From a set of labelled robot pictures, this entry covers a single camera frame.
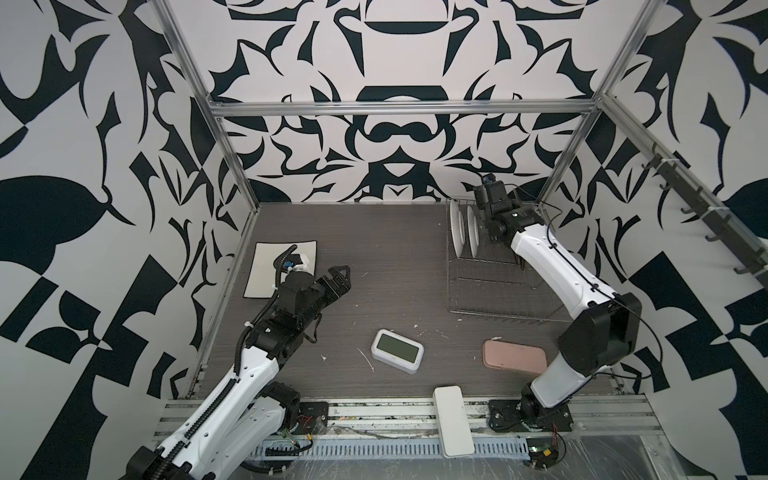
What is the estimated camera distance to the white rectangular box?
2.22 feet

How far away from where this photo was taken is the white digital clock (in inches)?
31.9

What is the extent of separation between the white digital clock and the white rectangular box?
89mm
